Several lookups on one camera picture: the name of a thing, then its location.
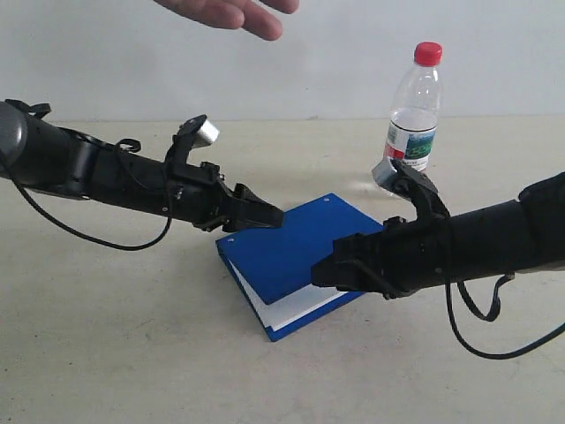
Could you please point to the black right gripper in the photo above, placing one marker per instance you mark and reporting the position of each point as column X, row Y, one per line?
column 409, row 257

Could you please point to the clear plastic water bottle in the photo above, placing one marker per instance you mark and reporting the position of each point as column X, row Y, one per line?
column 415, row 110

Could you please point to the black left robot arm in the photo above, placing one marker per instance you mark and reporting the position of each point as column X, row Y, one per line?
column 67, row 163

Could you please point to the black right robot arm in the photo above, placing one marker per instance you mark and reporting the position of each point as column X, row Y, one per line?
column 517, row 236

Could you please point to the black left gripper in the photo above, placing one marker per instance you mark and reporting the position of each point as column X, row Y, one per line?
column 198, row 195

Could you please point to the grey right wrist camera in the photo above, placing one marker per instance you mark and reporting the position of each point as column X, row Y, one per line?
column 394, row 175

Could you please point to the blue paper notebook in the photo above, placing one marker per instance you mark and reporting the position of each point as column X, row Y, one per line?
column 272, row 268

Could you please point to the person's bare hand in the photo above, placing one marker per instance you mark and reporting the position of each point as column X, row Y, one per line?
column 254, row 17

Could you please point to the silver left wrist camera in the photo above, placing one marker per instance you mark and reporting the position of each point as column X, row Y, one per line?
column 202, row 129

